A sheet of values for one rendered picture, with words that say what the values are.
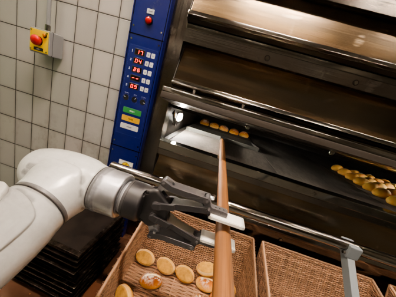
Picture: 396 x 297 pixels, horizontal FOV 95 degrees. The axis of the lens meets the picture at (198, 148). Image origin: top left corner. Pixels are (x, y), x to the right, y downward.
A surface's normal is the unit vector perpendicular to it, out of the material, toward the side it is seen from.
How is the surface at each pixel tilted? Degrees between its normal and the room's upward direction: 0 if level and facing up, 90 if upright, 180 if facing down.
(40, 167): 28
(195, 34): 90
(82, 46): 90
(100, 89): 90
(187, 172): 70
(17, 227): 60
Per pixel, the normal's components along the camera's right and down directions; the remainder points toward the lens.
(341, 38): -0.04, -0.10
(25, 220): 0.94, -0.24
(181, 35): -0.14, 0.23
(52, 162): 0.15, -0.78
